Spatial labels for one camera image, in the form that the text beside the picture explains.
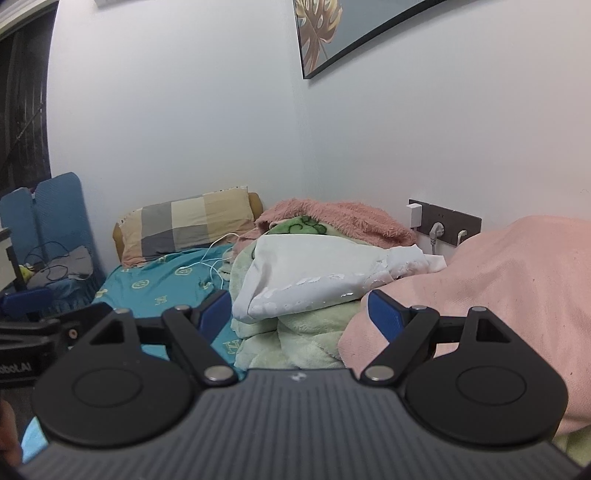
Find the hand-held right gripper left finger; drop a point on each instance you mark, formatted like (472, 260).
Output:
(214, 314)

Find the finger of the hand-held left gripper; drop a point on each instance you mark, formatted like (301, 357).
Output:
(23, 300)

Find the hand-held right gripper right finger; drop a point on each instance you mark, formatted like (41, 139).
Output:
(385, 314)

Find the white t-shirt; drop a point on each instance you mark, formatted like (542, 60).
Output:
(314, 267)

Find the yellow green toy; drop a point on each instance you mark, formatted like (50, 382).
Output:
(27, 273)

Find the white desk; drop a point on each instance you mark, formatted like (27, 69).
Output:
(4, 258)

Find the grey cloth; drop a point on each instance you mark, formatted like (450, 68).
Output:
(76, 261)

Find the teal printed bed sheet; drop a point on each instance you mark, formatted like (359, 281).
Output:
(152, 281)

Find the green cartoon print blanket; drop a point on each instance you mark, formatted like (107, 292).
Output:
(295, 341)

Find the blue covered chair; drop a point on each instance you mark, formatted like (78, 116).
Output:
(16, 212)
(60, 207)

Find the plaid beige grey pillow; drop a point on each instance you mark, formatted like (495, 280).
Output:
(184, 226)

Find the white power plug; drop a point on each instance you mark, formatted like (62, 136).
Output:
(461, 236)
(435, 232)

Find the white charger adapter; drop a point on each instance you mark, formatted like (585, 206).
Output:
(414, 216)

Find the pink fluffy blanket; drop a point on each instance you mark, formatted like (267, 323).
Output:
(351, 217)

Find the peach pink quilt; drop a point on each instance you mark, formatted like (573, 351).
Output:
(498, 286)

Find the dark grilled window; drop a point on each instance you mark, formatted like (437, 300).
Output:
(23, 115)

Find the dark wall socket panel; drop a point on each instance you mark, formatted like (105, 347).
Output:
(448, 219)

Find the framed leaf wall picture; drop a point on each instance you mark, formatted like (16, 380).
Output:
(360, 23)

